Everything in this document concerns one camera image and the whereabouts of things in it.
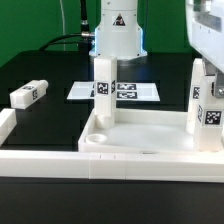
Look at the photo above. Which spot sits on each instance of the white U-shaped fence frame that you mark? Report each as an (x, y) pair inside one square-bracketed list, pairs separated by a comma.
[(192, 167)]

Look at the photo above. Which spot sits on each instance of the white desk tabletop tray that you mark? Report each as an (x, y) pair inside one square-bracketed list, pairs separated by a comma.
[(144, 132)]

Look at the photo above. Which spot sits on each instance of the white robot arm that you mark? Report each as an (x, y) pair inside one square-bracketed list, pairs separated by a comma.
[(119, 34)]

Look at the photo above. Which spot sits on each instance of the fiducial marker sheet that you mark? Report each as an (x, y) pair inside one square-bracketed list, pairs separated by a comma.
[(125, 91)]

